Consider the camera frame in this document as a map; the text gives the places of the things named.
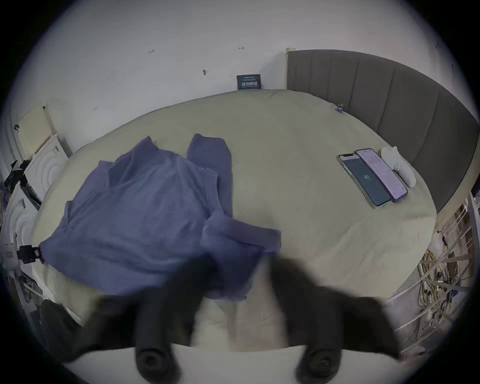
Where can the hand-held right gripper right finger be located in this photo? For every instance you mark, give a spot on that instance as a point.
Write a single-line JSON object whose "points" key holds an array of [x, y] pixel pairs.
{"points": [[311, 311]]}

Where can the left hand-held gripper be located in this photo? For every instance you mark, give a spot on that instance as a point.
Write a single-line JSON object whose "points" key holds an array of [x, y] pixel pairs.
{"points": [[9, 255]]}

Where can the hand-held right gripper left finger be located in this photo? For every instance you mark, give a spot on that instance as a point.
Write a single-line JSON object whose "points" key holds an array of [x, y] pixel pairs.
{"points": [[168, 300]]}

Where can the blue shirt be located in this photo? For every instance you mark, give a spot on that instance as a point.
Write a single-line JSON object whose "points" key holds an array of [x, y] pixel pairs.
{"points": [[150, 210]]}

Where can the white moulded foam panel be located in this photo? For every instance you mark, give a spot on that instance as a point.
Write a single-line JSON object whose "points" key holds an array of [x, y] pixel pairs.
{"points": [[47, 165], [18, 217]]}

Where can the beige board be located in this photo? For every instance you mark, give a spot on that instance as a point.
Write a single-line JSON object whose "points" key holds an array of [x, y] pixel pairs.
{"points": [[34, 129]]}

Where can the phone with pale case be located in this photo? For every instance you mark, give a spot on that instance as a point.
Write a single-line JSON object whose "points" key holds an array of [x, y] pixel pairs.
{"points": [[369, 180]]}

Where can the phone with purple case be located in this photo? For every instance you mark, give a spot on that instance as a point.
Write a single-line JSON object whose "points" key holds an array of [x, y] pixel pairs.
{"points": [[382, 174]]}

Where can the white hand controller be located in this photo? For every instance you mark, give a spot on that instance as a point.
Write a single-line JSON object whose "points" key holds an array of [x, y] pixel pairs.
{"points": [[401, 168]]}

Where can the small blue clip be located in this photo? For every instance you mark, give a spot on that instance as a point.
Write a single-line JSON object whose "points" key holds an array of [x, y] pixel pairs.
{"points": [[339, 110]]}

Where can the grey padded headboard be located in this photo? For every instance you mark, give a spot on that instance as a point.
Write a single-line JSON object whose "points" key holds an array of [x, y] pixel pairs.
{"points": [[405, 112]]}

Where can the small dark card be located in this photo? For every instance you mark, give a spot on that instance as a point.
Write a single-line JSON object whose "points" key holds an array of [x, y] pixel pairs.
{"points": [[249, 81]]}

